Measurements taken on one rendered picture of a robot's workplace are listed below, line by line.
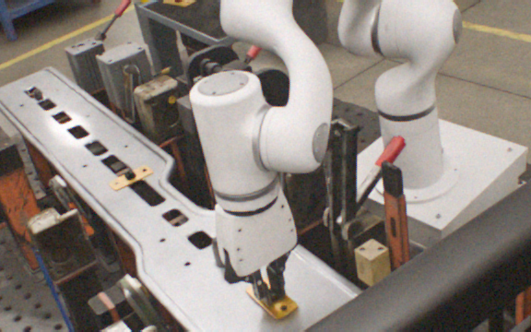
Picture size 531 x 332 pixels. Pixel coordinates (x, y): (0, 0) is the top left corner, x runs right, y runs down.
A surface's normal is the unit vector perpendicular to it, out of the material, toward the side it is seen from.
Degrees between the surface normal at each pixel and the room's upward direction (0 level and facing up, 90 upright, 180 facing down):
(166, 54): 90
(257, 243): 92
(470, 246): 0
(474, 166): 4
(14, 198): 90
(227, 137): 89
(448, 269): 0
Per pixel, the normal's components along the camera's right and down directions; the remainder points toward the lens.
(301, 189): 0.56, 0.37
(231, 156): -0.25, 0.58
